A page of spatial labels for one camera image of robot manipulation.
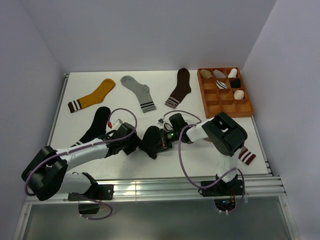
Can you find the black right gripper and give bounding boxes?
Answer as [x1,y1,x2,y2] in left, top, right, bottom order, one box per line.
[152,128,181,154]

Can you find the plain black sock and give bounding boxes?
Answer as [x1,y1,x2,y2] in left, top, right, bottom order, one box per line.
[139,126,166,160]

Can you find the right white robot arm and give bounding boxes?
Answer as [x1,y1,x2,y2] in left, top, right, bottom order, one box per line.
[156,111,248,195]

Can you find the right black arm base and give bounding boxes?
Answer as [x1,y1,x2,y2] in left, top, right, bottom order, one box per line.
[198,175,244,212]

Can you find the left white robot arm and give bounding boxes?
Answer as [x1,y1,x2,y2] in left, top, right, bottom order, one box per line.
[21,122,142,201]

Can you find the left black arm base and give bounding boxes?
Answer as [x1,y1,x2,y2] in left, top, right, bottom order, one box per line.
[67,183,115,216]

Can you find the brown sock with pink stripes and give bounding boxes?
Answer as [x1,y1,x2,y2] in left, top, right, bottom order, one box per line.
[164,68,192,109]

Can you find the black sock with white stripes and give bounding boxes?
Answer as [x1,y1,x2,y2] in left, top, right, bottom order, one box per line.
[71,106,111,147]

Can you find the grey sock with black stripes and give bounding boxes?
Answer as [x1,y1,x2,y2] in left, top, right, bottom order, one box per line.
[120,75,157,114]

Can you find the rolled beige sock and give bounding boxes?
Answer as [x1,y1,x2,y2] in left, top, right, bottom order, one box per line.
[200,69,213,79]

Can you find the orange wooden compartment tray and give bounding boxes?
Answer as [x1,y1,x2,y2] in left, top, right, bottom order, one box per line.
[197,67,254,119]

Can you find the rolled striped sock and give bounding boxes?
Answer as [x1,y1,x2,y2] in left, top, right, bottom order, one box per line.
[215,80,228,89]

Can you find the rolled grey sock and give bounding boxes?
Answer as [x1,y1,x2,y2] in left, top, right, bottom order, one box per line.
[213,69,227,79]

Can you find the mustard yellow sock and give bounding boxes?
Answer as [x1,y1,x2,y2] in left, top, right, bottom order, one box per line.
[67,78,116,114]

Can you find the rolled cream sock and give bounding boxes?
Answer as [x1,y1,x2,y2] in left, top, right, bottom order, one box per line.
[233,89,245,100]

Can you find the rolled black sock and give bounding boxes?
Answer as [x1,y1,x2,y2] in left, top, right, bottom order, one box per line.
[229,78,241,89]

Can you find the rolled white sock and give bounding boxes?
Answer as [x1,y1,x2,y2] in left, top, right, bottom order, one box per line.
[227,68,238,78]

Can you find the tan sock with maroon cuff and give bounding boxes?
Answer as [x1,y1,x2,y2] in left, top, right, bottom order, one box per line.
[238,146,256,166]

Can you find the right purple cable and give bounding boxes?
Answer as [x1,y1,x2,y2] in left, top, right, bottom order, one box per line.
[162,110,246,215]

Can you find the purple cable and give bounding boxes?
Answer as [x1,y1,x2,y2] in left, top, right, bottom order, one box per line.
[24,107,138,221]
[162,110,246,215]

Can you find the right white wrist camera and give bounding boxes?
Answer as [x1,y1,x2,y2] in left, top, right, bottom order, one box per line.
[157,116,168,128]

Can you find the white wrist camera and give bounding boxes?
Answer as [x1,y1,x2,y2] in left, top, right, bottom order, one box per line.
[107,119,124,131]
[157,116,168,128]

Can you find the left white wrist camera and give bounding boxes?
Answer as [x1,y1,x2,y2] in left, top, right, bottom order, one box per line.
[107,119,124,131]

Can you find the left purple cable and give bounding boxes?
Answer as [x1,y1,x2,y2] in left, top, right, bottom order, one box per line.
[24,107,138,221]

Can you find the aluminium frame rail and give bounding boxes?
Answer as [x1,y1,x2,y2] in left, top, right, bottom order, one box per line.
[23,174,287,206]

